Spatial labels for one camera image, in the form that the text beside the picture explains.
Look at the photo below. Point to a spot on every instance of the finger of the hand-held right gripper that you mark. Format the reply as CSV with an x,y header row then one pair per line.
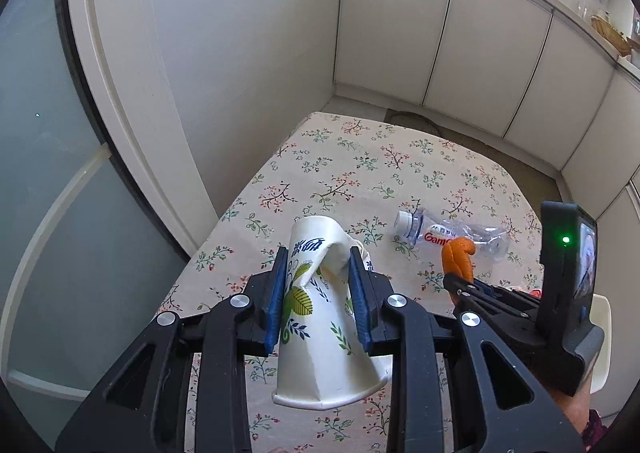
x,y
500,295
510,319

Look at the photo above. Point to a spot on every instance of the white trash bin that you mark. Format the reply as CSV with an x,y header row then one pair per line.
x,y
604,363

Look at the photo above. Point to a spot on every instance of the crushed clear plastic bottle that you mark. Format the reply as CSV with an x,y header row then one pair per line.
x,y
415,228

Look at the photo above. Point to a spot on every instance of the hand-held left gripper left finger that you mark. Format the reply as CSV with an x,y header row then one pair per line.
x,y
276,303

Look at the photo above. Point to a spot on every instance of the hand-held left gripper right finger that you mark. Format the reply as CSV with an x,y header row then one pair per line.
x,y
359,303

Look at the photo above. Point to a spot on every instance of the crushed floral paper cup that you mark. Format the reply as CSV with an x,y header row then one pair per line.
x,y
320,363

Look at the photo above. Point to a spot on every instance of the white kitchen cabinet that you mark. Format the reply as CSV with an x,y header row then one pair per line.
x,y
475,48

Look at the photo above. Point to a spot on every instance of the person's right forearm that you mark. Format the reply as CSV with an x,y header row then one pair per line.
x,y
572,418

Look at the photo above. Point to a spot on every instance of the wicker basket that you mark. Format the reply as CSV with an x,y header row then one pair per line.
x,y
610,33

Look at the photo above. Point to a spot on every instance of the person's patterned clothing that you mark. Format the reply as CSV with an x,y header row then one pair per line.
x,y
595,440

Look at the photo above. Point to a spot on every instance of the frosted glass sliding door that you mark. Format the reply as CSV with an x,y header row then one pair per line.
x,y
55,183

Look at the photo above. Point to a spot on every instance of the floral tablecloth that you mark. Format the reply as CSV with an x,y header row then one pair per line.
x,y
350,173

